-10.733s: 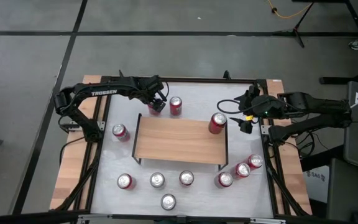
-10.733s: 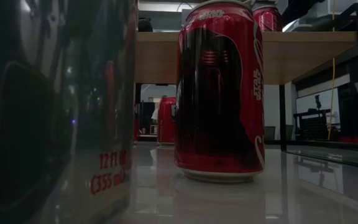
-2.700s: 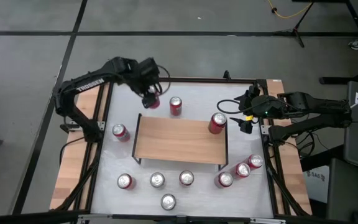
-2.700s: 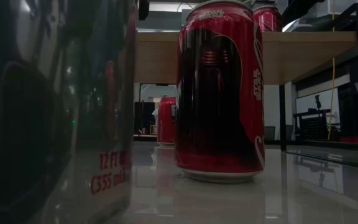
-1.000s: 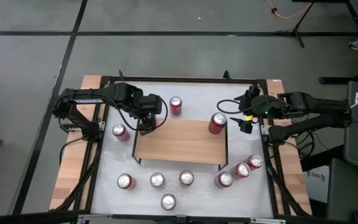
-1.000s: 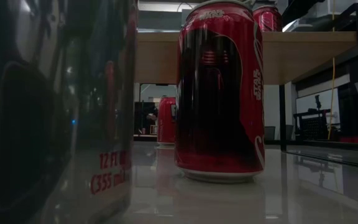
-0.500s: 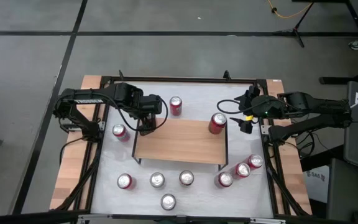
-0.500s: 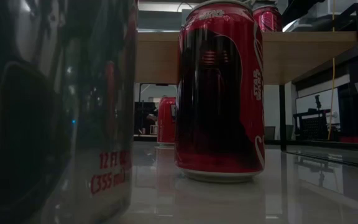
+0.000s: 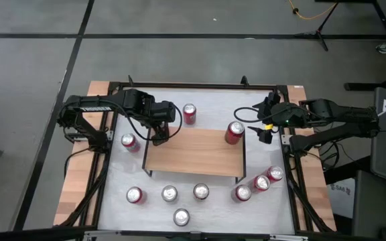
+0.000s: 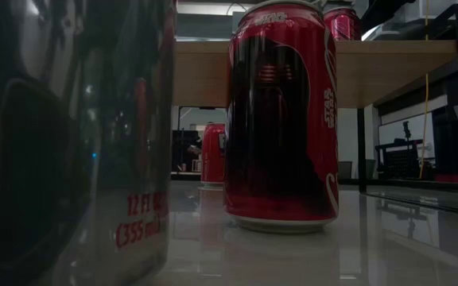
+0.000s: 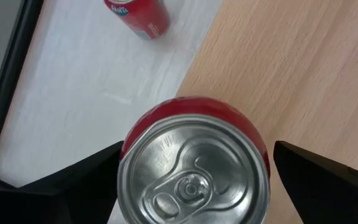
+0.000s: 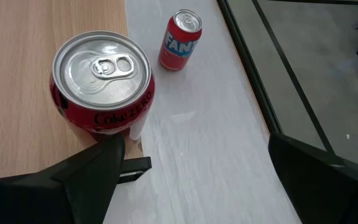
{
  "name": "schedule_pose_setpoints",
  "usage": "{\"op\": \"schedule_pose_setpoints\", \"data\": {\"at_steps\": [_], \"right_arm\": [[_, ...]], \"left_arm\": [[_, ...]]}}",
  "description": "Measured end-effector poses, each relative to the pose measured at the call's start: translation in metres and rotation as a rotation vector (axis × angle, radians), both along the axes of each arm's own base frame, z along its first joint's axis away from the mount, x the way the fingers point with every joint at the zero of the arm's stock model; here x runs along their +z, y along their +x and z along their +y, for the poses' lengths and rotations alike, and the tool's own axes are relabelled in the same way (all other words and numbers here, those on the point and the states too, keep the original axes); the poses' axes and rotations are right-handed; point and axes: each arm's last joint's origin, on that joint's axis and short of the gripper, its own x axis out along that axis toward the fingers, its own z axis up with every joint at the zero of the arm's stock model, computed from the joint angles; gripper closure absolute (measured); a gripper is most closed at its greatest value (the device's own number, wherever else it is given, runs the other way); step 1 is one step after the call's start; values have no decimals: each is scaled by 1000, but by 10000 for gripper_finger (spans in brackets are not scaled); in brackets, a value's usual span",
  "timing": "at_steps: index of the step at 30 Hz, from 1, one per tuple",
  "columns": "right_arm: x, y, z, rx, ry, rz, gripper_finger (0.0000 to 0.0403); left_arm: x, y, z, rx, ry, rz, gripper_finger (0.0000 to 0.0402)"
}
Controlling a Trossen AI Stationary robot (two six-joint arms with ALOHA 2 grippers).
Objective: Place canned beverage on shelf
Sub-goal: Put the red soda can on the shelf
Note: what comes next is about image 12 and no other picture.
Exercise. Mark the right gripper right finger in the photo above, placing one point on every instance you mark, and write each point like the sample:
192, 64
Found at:
331, 193

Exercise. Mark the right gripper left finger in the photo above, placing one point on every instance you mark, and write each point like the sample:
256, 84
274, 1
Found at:
57, 199

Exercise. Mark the red Coke Zero can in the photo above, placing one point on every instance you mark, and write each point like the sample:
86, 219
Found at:
104, 77

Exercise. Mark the red Fanta can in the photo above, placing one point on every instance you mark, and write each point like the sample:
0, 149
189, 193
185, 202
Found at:
179, 46

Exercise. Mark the wooden shelf with black frame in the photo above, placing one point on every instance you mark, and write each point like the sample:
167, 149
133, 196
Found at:
17, 93

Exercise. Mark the black metal table frame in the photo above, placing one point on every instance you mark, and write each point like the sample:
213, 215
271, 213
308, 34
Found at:
248, 62

